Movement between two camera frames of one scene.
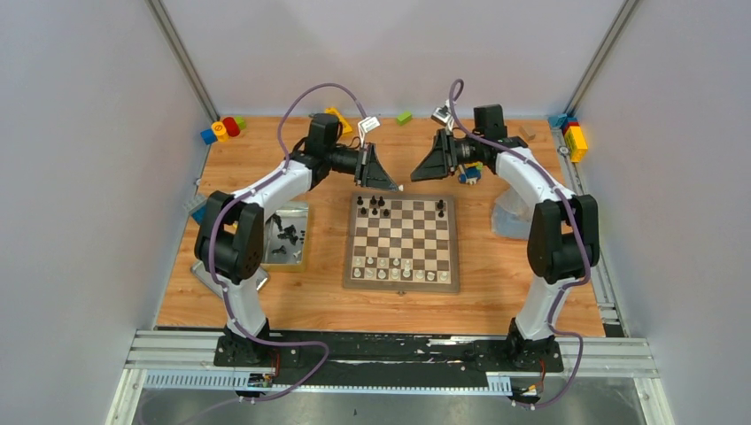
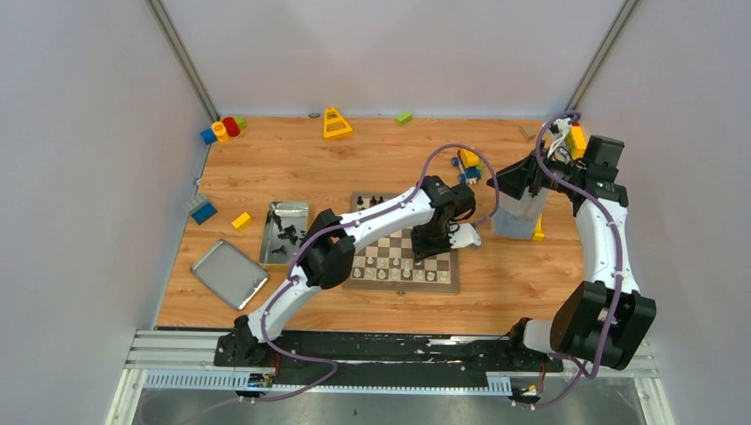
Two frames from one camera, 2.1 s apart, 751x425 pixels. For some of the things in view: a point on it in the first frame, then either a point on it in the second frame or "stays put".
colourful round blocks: [221, 131] stays put
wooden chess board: [401, 243] stays put
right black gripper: [441, 162] -> [513, 179]
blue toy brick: [199, 214] stays put
